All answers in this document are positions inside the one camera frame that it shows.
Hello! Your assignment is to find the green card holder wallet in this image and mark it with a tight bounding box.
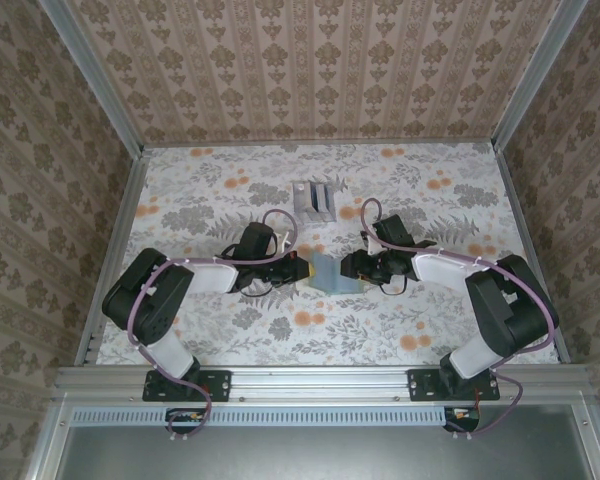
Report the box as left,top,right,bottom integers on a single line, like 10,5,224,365
307,251,367,297

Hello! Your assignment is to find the clear acrylic card stand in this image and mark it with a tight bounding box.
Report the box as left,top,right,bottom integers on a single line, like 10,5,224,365
289,178,338,225

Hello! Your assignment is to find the black connector board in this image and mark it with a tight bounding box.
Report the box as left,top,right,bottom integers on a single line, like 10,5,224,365
442,405,482,434
163,407,207,435

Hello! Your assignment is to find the grey metal panel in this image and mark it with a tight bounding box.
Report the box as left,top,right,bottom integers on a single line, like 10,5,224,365
59,422,589,480

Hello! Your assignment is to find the thin black right gripper cable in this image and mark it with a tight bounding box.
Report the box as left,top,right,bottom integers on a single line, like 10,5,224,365
378,276,410,298

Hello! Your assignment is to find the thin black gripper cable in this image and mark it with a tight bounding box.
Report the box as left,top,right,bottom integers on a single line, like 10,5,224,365
232,277,284,300
378,276,410,298

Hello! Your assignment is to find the thin black left gripper cable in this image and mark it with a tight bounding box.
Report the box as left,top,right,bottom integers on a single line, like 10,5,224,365
232,277,284,300

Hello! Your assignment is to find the wide aluminium mounting rail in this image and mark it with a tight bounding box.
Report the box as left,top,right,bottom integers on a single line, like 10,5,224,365
53,363,600,405

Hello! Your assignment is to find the thin aluminium table rail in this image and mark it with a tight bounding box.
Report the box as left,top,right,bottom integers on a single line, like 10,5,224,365
140,138,497,149

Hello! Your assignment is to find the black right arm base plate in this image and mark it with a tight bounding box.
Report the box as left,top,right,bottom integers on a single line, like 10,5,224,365
407,368,501,403

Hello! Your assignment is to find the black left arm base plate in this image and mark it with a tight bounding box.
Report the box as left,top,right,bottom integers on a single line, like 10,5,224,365
142,368,232,403

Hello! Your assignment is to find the aluminium table side rail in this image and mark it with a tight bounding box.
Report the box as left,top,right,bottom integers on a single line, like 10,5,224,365
488,138,575,365
73,145,152,367

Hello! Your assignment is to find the slotted grey cable duct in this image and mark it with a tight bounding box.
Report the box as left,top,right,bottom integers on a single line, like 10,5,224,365
72,405,449,427

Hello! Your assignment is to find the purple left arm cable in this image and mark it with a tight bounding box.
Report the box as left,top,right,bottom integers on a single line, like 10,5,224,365
127,208,300,444

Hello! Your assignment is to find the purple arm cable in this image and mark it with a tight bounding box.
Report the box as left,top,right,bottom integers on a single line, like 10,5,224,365
127,208,300,444
360,198,556,441

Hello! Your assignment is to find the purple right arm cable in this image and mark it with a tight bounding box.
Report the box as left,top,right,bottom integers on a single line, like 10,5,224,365
360,198,556,441

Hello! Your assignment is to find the aluminium frame post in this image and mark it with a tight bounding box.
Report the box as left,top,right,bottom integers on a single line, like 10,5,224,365
490,0,592,151
35,0,147,155

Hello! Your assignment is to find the aluminium panel frame strip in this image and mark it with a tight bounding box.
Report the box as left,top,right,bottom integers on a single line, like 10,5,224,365
22,394,74,480
569,399,600,480

